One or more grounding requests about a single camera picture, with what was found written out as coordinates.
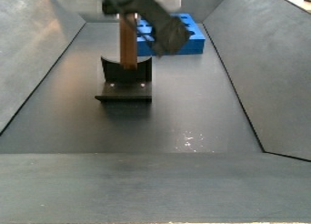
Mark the dark grey curved fixture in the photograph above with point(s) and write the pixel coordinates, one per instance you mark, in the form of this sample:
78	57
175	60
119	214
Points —
127	84

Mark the brown arch block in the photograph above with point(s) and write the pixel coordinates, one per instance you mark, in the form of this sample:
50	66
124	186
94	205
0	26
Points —
128	45

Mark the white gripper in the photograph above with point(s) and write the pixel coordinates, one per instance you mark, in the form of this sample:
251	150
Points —
170	32

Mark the blue foam shape-sorter block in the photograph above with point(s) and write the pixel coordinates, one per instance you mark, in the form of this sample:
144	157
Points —
192	47

